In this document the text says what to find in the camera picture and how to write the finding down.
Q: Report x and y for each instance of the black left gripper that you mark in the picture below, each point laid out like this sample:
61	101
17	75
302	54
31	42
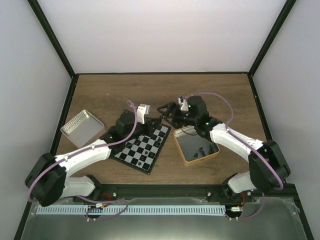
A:
151	127

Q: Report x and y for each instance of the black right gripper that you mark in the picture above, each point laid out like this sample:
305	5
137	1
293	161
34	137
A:
174	116

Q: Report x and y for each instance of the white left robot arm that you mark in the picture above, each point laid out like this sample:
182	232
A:
51	178

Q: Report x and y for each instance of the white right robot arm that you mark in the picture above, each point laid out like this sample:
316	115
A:
268	168

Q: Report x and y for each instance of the black white chessboard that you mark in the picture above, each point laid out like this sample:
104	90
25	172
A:
134	150

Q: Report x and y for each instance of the tan metal tray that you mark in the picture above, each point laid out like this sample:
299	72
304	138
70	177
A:
192	148

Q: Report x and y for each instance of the silver metal tray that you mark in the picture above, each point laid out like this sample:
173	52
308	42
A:
83	129

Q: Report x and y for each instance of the light blue slotted strip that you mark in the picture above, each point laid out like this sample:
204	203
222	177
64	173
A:
157	210

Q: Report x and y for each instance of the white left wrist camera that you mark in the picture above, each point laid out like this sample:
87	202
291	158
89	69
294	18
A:
142	111

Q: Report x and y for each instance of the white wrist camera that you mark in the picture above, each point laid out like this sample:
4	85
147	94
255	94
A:
142	111
183	104

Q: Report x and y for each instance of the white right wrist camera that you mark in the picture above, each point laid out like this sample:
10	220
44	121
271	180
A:
183	104

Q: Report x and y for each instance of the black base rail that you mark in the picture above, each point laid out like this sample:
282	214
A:
211	192

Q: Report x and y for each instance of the black enclosure frame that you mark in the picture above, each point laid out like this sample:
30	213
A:
289	188

